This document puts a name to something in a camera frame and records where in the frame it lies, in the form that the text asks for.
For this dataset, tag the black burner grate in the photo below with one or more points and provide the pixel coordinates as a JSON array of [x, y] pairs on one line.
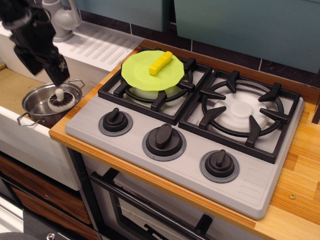
[[246, 115], [163, 96]]

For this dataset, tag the wooden drawer front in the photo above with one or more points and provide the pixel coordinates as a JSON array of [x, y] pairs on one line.
[[48, 198]]

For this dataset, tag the black stove knob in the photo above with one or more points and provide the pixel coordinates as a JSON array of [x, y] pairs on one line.
[[219, 166], [115, 123], [164, 143]]

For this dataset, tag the yellow toy fry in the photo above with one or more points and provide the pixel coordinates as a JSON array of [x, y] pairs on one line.
[[157, 65]]

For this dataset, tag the green plastic plate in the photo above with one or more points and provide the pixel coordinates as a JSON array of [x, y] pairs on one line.
[[135, 71]]

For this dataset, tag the white brown toy mushroom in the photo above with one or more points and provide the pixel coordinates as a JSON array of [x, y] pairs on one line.
[[61, 100]]

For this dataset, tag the black right burner grate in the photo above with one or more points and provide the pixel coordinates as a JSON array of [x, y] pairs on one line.
[[246, 115]]

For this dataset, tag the stainless steel pot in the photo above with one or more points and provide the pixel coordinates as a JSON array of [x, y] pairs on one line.
[[47, 104]]

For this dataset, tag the grey toy stove top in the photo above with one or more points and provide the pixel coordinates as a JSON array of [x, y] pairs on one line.
[[250, 193]]

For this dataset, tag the black right stove knob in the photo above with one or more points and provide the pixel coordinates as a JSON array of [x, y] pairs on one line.
[[219, 166]]

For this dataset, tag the grey toy faucet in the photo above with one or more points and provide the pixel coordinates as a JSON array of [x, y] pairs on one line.
[[64, 21]]

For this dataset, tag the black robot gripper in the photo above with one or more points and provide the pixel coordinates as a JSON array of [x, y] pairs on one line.
[[33, 37]]

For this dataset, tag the toy oven door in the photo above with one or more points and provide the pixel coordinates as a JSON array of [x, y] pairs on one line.
[[147, 222]]

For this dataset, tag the black left stove knob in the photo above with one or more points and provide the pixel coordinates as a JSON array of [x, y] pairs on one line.
[[115, 123]]

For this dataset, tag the black left burner grate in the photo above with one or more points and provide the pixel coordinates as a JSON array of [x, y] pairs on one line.
[[163, 96]]

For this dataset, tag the black middle stove knob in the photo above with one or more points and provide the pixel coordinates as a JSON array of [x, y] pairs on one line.
[[164, 143]]

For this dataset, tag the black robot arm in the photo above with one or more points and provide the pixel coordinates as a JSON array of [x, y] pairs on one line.
[[13, 9]]

